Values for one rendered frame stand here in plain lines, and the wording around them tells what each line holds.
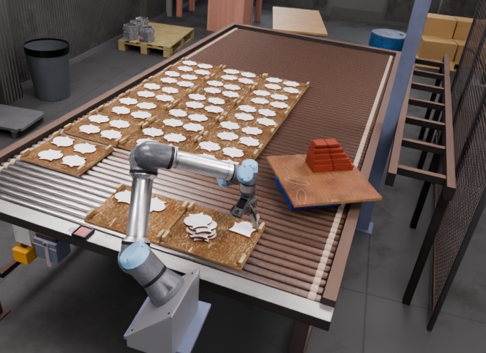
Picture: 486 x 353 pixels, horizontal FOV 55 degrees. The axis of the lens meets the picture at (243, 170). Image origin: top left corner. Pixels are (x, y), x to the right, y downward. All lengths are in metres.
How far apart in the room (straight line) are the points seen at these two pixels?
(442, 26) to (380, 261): 6.01
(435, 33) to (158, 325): 8.06
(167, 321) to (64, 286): 1.80
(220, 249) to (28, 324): 1.50
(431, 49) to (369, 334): 6.31
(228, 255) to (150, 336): 0.57
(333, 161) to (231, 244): 0.83
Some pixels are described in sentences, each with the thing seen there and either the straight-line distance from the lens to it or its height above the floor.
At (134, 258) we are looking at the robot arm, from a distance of 1.80.
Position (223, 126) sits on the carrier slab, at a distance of 3.32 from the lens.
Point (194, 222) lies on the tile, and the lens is 2.26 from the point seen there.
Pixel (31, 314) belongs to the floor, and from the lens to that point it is 3.34.
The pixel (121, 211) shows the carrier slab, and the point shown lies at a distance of 2.47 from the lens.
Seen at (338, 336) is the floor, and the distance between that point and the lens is 3.22.
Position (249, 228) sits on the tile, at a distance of 2.34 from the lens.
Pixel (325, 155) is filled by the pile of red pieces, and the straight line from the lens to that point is 2.69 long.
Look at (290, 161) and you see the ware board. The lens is 2.76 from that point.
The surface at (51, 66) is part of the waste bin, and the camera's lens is 5.97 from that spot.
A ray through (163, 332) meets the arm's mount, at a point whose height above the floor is 1.02.
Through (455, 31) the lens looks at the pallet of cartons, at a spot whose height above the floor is 0.57.
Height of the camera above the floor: 2.39
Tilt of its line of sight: 31 degrees down
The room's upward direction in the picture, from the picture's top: 5 degrees clockwise
